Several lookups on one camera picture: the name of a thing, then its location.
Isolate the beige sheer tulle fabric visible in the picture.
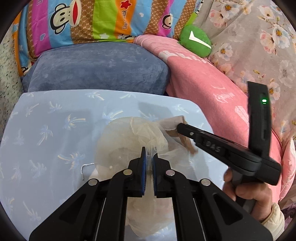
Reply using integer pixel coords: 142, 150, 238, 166
92, 115, 198, 238

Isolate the tan nylon stocking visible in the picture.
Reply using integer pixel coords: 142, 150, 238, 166
158, 115, 198, 155

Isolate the small grey drawstring pouch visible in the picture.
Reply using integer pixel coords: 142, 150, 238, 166
80, 163, 95, 181

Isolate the cream jacket sleeve forearm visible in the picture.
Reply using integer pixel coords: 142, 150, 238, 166
261, 203, 285, 240

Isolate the person's right hand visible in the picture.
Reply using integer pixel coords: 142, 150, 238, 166
223, 168, 273, 222

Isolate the small pink white pillow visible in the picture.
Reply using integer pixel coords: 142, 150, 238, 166
280, 139, 295, 201

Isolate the pink towel blanket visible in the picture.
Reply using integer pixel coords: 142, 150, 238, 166
133, 34, 284, 204

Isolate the light blue palm-print cloth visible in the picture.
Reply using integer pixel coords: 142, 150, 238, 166
1, 90, 227, 240

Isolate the grey floral bed cover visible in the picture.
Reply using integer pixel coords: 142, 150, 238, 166
194, 1, 295, 144

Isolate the green round plush cushion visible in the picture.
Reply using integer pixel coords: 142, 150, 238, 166
179, 25, 212, 58

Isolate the blue-grey velvet cushion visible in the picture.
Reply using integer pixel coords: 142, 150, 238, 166
22, 42, 171, 95

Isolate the striped monkey cartoon pillow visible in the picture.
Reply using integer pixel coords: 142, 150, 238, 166
13, 0, 202, 76

